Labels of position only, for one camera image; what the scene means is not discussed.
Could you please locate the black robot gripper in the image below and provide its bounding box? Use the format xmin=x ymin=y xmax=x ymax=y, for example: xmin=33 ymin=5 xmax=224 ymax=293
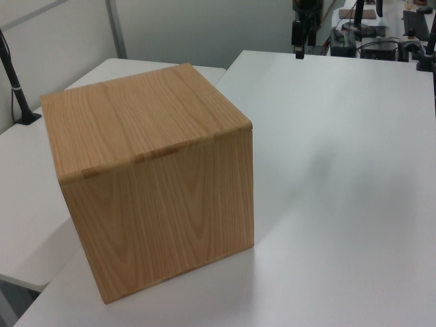
xmin=292 ymin=0 xmax=323 ymax=61

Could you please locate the light wooden drawer cabinet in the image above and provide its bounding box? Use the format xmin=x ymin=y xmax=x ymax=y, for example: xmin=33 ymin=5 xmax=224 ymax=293
xmin=40 ymin=63 xmax=255 ymax=305

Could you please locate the black electronics box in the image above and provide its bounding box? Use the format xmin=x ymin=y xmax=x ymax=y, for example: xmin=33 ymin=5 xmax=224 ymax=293
xmin=329 ymin=27 xmax=358 ymax=57

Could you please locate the brown desk mat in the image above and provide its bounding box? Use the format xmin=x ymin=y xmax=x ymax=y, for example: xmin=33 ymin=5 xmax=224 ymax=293
xmin=338 ymin=8 xmax=376 ymax=22

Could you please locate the black monitor stand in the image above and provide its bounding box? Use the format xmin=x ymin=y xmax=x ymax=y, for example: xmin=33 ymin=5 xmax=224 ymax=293
xmin=341 ymin=0 xmax=377 ymax=37

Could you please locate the black desktop device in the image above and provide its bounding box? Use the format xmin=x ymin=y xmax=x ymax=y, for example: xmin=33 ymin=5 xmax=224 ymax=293
xmin=360 ymin=36 xmax=400 ymax=61

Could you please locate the black camera pole with clamp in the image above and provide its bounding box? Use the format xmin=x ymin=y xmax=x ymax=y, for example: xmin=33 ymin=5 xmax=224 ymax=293
xmin=414 ymin=18 xmax=436 ymax=72
xmin=0 ymin=29 xmax=42 ymax=127

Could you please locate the grey partition post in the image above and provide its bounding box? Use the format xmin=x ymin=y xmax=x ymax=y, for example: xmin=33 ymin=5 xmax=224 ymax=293
xmin=108 ymin=0 xmax=129 ymax=59

